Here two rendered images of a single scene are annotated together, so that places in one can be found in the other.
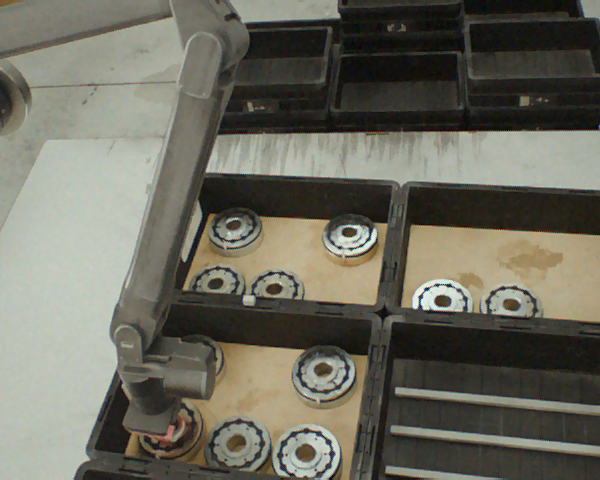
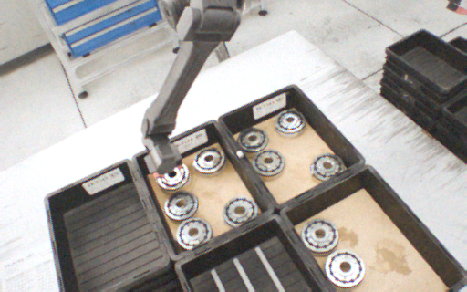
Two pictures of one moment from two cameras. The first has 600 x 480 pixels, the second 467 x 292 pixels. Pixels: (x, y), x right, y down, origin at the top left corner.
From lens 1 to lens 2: 0.60 m
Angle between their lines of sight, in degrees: 36
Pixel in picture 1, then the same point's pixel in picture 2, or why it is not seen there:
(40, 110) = (347, 19)
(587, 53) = not seen: outside the picture
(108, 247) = (262, 91)
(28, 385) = (181, 120)
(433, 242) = (361, 205)
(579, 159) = not seen: outside the picture
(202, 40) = (188, 12)
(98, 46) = (399, 6)
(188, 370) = (158, 156)
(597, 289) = not seen: outside the picture
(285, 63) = (448, 68)
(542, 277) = (385, 271)
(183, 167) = (179, 67)
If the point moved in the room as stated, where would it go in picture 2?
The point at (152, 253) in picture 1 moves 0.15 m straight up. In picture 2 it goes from (161, 97) to (143, 46)
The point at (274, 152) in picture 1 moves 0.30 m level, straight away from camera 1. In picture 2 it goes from (370, 104) to (406, 67)
